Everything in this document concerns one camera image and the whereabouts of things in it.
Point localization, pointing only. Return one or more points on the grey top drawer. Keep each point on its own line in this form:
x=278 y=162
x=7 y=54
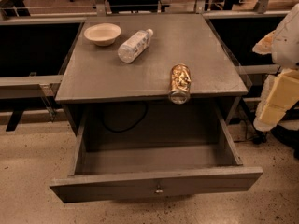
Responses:
x=128 y=151

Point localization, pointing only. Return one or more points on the grey wooden drawer cabinet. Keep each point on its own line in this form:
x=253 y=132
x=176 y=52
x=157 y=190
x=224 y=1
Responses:
x=96 y=74

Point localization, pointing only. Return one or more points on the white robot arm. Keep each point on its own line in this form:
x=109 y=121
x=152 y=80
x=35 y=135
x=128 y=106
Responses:
x=285 y=46

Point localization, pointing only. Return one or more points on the clear plastic water bottle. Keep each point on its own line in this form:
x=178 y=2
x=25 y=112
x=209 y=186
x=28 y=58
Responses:
x=135 y=45

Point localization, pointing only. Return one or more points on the beige paper bowl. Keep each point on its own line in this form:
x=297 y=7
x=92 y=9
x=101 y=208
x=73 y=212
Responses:
x=103 y=34

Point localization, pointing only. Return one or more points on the golden snack jar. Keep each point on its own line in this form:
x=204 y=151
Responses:
x=180 y=84

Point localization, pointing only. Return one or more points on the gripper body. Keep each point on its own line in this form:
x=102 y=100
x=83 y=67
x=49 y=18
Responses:
x=287 y=44

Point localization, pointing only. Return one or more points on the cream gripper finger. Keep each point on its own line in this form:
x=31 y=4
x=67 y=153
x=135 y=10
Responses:
x=264 y=46

